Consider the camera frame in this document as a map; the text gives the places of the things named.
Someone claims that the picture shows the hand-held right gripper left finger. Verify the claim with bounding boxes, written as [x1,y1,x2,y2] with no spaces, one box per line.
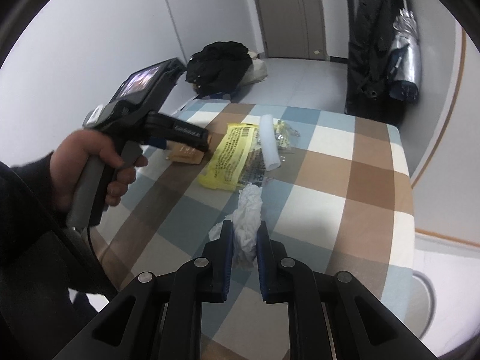
[52,220,235,360]

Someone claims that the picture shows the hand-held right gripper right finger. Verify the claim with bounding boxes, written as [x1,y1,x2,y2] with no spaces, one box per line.
[256,220,439,360]

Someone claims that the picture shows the orange packet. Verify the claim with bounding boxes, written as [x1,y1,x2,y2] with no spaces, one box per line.
[167,142,205,166]

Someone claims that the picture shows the white tissue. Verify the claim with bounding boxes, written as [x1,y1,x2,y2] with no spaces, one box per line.
[209,183,264,269]

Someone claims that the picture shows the person's left forearm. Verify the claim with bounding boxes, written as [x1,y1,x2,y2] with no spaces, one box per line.
[0,152,70,259]

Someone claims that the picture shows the person's left hand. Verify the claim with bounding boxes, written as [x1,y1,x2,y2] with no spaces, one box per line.
[50,129,149,215]

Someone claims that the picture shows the yellow snack wrapper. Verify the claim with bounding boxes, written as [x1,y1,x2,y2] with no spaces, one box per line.
[198,122,273,190]

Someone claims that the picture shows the white and blue cloth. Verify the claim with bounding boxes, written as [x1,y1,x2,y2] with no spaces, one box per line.
[193,89,235,103]

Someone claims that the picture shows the white tube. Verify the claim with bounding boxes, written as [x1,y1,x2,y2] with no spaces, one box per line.
[260,114,281,172]

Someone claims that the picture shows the black jacket pile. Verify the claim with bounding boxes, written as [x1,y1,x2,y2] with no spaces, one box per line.
[185,41,252,95]

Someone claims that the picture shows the clear yellow printed wrapper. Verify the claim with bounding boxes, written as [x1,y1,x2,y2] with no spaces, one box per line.
[274,119,301,159]

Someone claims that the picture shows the white plastic bag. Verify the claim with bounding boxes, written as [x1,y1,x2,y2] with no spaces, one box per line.
[245,50,269,85]

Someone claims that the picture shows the checked blanket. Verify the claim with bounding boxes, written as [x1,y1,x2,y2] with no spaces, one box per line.
[90,99,415,360]

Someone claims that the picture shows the grey door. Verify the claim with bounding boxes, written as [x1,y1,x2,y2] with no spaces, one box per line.
[249,0,331,61]

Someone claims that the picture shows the white round container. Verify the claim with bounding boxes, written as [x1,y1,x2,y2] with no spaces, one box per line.
[410,272,438,342]

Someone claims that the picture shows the hanging black coat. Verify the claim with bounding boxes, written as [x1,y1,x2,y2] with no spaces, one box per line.
[345,0,408,125]

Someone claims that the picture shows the silver folded umbrella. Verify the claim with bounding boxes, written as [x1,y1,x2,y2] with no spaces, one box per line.
[388,7,421,104]

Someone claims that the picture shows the black cable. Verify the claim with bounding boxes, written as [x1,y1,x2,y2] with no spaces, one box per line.
[52,215,121,298]

